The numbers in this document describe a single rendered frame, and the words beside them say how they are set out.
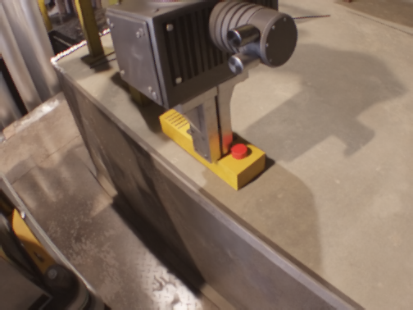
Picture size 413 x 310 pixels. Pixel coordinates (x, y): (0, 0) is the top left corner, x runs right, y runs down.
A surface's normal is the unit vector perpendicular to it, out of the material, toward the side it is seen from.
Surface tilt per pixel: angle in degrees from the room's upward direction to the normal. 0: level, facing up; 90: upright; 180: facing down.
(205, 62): 90
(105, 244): 0
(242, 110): 0
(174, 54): 90
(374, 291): 0
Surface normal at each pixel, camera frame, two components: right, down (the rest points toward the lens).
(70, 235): -0.10, -0.70
